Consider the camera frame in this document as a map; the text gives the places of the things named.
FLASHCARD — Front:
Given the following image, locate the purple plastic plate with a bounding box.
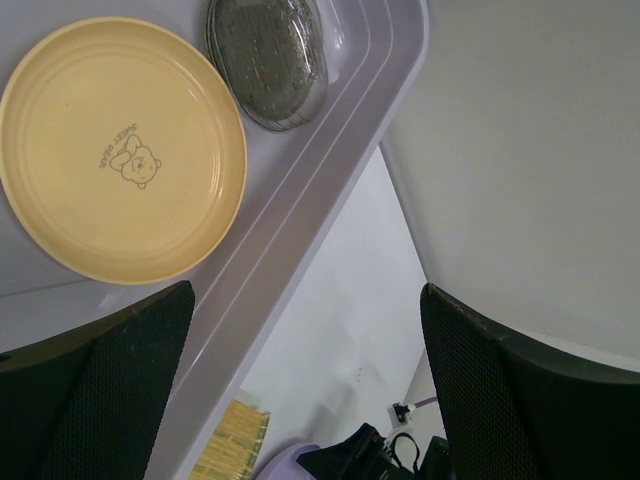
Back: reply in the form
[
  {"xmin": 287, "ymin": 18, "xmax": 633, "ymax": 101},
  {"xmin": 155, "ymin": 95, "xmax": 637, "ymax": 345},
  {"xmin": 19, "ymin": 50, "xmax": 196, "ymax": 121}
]
[{"xmin": 253, "ymin": 443, "xmax": 320, "ymax": 480}]

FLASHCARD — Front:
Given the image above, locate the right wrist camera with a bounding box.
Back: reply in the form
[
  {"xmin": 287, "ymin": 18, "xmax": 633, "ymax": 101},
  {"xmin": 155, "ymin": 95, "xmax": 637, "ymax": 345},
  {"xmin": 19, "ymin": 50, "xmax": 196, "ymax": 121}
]
[{"xmin": 387, "ymin": 403, "xmax": 416, "ymax": 432}]

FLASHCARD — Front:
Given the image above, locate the yellow plastic plate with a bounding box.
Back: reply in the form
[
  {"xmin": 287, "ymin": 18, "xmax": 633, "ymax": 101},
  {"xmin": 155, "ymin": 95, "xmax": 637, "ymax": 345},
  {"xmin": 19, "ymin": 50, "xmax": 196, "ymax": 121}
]
[{"xmin": 1, "ymin": 17, "xmax": 248, "ymax": 285}]

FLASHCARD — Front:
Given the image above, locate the woven bamboo tray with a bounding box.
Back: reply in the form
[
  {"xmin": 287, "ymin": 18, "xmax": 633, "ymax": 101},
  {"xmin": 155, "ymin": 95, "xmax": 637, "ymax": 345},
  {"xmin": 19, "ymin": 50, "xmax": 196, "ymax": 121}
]
[{"xmin": 189, "ymin": 400, "xmax": 270, "ymax": 480}]

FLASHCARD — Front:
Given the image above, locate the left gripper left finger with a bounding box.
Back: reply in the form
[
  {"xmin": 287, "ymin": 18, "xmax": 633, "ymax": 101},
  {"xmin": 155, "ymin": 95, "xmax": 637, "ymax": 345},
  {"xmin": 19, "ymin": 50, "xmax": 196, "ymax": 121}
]
[{"xmin": 1, "ymin": 280, "xmax": 195, "ymax": 479}]

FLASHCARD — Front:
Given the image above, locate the clear glass plate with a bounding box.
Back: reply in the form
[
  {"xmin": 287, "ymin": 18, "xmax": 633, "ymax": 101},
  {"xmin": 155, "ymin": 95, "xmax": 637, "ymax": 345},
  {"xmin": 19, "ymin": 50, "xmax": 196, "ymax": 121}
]
[{"xmin": 205, "ymin": 0, "xmax": 329, "ymax": 133}]

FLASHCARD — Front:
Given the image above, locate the translucent plastic bin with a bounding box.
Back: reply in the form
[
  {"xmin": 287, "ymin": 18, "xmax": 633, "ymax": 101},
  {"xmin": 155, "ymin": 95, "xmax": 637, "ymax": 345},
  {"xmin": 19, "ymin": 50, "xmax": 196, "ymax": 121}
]
[{"xmin": 1, "ymin": 1, "xmax": 429, "ymax": 479}]

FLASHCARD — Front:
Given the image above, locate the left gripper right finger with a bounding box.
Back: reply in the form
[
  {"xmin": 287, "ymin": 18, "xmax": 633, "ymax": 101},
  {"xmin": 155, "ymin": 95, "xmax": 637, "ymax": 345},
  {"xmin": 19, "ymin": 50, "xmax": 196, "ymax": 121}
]
[{"xmin": 420, "ymin": 283, "xmax": 639, "ymax": 479}]

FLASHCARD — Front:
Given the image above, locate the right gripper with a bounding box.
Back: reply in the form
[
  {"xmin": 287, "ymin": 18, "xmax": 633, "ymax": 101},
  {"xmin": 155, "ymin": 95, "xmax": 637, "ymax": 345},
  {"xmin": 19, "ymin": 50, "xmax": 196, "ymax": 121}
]
[{"xmin": 297, "ymin": 423, "xmax": 453, "ymax": 480}]

